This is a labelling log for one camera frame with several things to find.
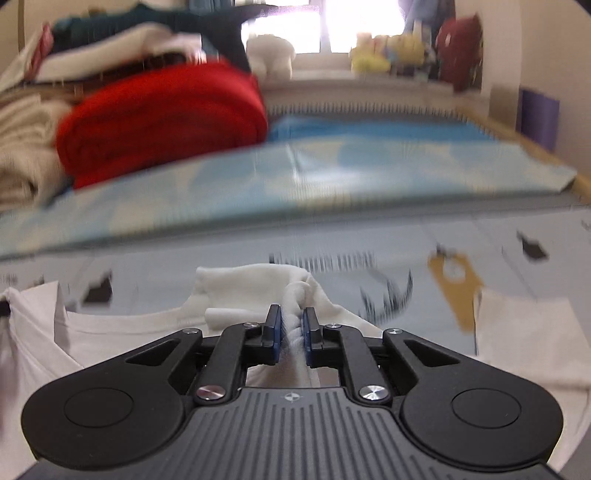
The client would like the red folded blanket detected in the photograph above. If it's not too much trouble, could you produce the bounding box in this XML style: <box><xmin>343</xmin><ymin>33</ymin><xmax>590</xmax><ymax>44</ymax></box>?
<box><xmin>55</xmin><ymin>62</ymin><xmax>269</xmax><ymax>189</ymax></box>

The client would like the blue cloud pattern quilt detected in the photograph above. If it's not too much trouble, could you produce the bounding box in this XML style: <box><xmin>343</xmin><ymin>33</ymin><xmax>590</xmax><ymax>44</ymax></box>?
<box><xmin>1</xmin><ymin>116</ymin><xmax>577</xmax><ymax>259</ymax></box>

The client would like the white t-shirt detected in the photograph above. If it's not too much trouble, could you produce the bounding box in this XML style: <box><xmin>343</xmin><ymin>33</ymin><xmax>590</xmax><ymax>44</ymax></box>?
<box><xmin>1</xmin><ymin>264</ymin><xmax>590</xmax><ymax>479</ymax></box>

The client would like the yellow plush toy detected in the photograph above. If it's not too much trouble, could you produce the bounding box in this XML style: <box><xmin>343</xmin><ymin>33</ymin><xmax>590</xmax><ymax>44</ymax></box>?
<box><xmin>349</xmin><ymin>33</ymin><xmax>428</xmax><ymax>74</ymax></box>

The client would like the wooden bed frame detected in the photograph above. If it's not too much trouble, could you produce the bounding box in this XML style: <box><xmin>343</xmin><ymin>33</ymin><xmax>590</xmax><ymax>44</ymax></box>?
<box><xmin>473</xmin><ymin>116</ymin><xmax>591</xmax><ymax>205</ymax></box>

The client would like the deer print bed sheet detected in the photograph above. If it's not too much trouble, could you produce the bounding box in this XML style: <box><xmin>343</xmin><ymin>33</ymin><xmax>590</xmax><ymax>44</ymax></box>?
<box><xmin>1</xmin><ymin>205</ymin><xmax>590</xmax><ymax>353</ymax></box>

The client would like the cream folded blanket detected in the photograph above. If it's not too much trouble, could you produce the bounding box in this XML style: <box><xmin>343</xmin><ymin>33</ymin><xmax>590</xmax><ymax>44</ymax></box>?
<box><xmin>1</xmin><ymin>95</ymin><xmax>72</xmax><ymax>212</ymax></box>

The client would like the white plush toy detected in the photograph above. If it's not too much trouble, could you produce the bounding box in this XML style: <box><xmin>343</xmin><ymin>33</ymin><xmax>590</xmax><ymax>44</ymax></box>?
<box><xmin>245</xmin><ymin>35</ymin><xmax>296</xmax><ymax>83</ymax></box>

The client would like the purple box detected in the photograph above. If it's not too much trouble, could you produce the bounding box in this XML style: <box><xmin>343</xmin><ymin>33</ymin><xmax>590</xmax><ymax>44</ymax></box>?
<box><xmin>516</xmin><ymin>88</ymin><xmax>560</xmax><ymax>152</ymax></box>

